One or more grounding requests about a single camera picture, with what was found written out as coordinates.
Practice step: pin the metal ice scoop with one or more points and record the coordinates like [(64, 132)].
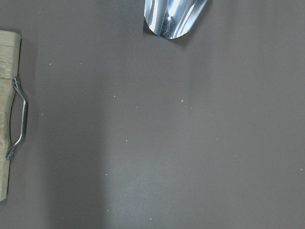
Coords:
[(171, 19)]

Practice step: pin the wooden cutting board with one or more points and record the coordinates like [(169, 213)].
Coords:
[(9, 63)]

